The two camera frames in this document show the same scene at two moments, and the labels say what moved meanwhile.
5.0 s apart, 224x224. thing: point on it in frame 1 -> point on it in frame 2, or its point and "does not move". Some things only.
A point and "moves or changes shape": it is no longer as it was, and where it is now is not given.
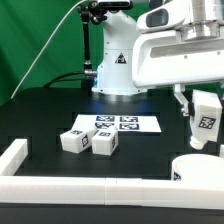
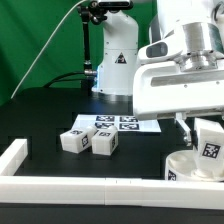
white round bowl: (197, 167) moves or changes shape
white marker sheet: (123, 122) does not move
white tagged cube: (78, 141) does not move
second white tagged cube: (105, 141) does not move
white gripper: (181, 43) -> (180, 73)
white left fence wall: (13, 157) does not move
